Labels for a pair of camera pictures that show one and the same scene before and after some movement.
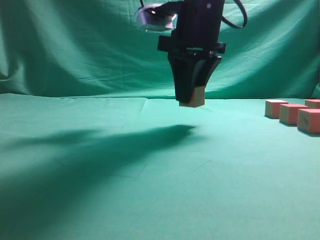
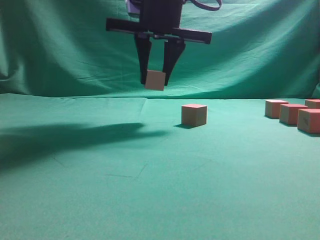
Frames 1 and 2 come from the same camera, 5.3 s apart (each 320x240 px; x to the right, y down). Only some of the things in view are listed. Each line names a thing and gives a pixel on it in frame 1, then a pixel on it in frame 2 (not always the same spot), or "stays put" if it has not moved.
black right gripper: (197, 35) to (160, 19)
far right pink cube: (312, 103) stays put
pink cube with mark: (308, 120) stays put
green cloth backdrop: (94, 145) stays put
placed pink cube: (198, 98) to (194, 114)
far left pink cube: (272, 108) stays put
